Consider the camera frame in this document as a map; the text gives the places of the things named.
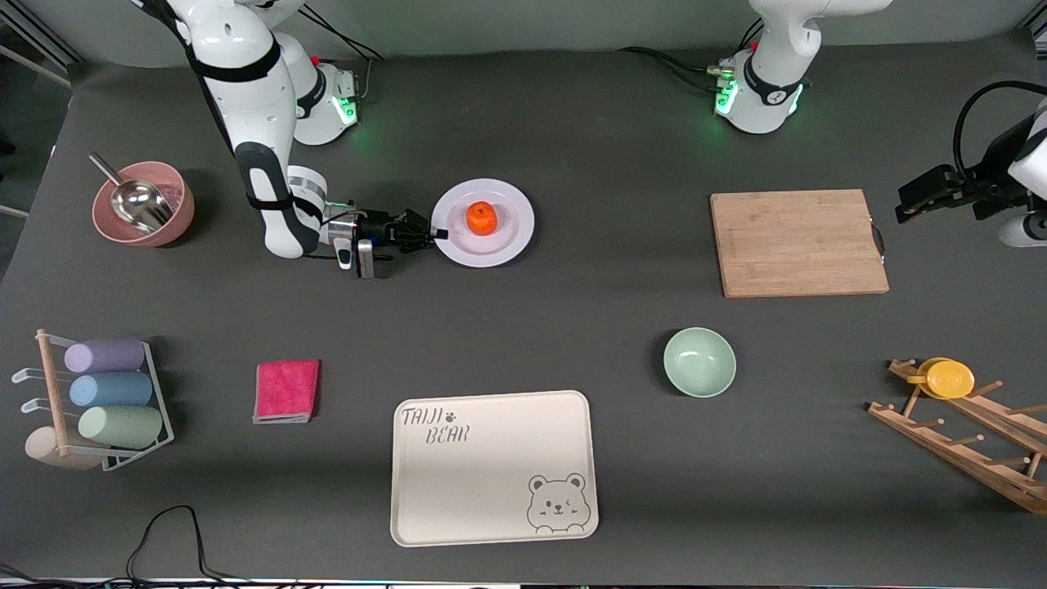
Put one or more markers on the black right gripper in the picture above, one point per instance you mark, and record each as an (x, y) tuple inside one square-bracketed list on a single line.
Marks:
[(375, 223)]

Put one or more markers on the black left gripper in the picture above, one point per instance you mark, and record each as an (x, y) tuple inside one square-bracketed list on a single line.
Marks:
[(975, 185)]

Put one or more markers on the orange fruit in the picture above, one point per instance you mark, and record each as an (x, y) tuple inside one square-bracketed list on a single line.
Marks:
[(482, 219)]

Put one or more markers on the white round plate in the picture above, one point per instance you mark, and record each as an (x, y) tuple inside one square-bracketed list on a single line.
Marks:
[(507, 237)]

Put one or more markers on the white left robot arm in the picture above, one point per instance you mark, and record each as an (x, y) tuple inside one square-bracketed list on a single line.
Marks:
[(765, 90)]

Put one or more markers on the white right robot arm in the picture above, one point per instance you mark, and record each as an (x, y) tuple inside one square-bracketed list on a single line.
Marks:
[(245, 90)]

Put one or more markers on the wooden cutting board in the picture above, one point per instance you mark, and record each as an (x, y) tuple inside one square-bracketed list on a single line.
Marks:
[(802, 245)]

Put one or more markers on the yellow cup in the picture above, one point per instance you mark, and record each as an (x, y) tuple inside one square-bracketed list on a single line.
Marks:
[(949, 379)]

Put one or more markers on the pink folded cloth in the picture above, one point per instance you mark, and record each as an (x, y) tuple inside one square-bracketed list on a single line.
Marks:
[(286, 391)]

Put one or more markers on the pink bowl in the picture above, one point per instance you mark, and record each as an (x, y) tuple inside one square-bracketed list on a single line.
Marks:
[(181, 209)]

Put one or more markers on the cream bear print tray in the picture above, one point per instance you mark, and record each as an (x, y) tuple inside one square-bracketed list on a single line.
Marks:
[(491, 483)]

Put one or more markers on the wooden peg mug rack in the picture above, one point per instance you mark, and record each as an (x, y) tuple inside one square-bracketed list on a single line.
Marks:
[(973, 458)]

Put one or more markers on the green bowl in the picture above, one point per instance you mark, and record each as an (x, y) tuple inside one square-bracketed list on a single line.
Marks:
[(699, 362)]

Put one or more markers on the metal scoop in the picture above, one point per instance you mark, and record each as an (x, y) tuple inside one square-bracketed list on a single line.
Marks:
[(143, 204)]

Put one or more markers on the purple cup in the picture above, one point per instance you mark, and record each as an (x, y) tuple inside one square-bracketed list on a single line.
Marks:
[(106, 356)]

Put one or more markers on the blue cup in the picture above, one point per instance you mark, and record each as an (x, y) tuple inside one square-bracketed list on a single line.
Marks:
[(110, 390)]

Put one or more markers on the green cup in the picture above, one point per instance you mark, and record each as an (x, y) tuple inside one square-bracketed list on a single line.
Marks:
[(123, 427)]

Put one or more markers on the wooden rack rod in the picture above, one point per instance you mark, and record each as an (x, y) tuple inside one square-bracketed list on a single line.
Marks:
[(51, 384)]

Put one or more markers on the beige cup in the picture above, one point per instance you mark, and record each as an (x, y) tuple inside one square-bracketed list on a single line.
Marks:
[(45, 454)]

